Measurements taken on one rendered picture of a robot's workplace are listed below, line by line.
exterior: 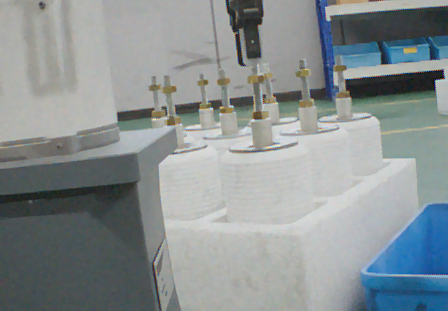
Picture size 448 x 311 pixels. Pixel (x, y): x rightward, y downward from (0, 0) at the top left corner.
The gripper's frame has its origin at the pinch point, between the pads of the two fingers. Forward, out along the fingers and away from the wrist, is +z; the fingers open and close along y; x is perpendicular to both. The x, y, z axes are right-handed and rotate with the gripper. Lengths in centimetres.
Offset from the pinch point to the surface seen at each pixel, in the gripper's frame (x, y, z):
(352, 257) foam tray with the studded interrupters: 8.8, 1.4, 23.5
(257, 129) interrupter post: -0.2, 1.2, 8.1
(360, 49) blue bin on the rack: 149, -483, -5
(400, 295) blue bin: 11.4, 10.3, 25.4
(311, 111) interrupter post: 7.5, -8.4, 7.6
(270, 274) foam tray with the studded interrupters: -1.2, 8.5, 21.6
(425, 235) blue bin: 22.9, -12.6, 26.9
